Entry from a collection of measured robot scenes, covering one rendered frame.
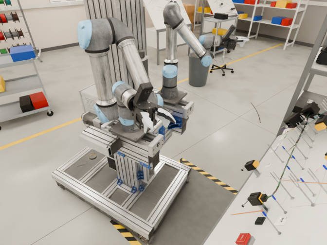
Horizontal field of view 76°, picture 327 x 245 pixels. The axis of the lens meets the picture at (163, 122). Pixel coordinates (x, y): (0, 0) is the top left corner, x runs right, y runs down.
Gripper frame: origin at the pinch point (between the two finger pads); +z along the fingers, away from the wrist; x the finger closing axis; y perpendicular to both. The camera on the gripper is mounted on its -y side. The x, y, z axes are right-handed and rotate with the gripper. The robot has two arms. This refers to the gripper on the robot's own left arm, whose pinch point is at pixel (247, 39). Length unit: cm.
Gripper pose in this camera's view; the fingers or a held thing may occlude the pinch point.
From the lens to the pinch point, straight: 175.9
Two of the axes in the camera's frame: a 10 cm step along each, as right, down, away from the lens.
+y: 0.1, 7.2, 6.9
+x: -0.8, 6.9, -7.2
